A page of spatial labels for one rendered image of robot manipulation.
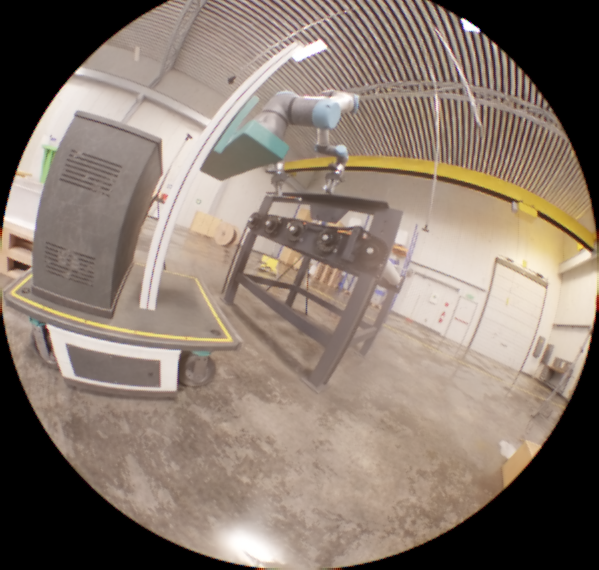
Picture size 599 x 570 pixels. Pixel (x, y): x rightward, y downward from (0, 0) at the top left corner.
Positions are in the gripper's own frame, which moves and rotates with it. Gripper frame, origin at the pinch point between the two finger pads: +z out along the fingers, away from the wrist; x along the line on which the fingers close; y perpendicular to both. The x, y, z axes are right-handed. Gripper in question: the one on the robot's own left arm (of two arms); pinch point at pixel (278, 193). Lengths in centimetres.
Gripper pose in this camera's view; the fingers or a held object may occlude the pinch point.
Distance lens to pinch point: 121.9
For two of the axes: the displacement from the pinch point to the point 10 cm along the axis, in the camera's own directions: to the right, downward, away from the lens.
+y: 7.9, -1.4, 5.9
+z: 0.2, 9.8, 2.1
